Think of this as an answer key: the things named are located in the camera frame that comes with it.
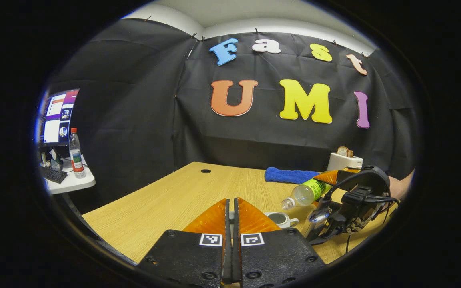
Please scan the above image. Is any green-label water bottle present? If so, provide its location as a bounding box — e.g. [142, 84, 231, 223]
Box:
[281, 178, 333, 210]

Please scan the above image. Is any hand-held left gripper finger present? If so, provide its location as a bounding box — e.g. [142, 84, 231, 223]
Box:
[233, 197, 326, 288]
[136, 198, 232, 286]

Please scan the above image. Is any white toaster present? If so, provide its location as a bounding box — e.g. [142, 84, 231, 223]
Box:
[327, 152, 364, 172]

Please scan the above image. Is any black backdrop cloth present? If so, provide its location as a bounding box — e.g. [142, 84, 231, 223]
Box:
[44, 18, 419, 202]

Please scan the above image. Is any red-capped clear water bottle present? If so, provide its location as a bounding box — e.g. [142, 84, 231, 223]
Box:
[69, 128, 86, 179]

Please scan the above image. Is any computer monitor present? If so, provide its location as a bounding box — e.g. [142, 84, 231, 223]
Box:
[38, 89, 80, 145]

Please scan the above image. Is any white side table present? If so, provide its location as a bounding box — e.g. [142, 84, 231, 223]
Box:
[44, 154, 96, 195]

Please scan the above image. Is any blue towel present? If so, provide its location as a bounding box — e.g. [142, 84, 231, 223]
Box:
[265, 167, 320, 184]

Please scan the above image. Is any black keyboard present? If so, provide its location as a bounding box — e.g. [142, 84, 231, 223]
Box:
[40, 166, 68, 184]

